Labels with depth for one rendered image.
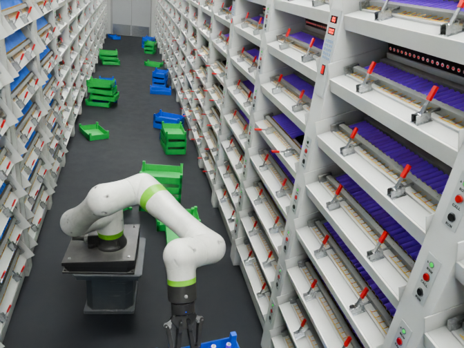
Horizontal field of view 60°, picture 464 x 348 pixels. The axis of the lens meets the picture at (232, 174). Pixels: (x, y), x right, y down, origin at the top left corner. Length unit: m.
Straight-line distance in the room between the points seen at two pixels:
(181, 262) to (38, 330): 1.14
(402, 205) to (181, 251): 0.64
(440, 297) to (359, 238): 0.36
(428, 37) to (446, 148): 0.26
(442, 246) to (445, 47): 0.42
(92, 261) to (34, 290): 0.53
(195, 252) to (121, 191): 0.43
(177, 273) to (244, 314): 1.06
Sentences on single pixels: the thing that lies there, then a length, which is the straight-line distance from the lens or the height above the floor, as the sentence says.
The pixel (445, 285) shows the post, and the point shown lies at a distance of 0.98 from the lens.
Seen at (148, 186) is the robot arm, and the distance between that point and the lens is 1.58.
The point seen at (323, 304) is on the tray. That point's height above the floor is 0.58.
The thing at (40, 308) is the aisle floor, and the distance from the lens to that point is 2.36.
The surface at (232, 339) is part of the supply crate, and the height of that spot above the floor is 0.46.
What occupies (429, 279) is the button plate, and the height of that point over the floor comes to 1.07.
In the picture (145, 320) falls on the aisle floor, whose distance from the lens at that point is 2.23.
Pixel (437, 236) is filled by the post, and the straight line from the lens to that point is 0.98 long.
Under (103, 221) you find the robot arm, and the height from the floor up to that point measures 0.53.
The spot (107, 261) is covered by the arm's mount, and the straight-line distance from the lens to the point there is 2.01.
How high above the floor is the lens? 1.61
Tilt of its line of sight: 26 degrees down
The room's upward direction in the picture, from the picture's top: 8 degrees clockwise
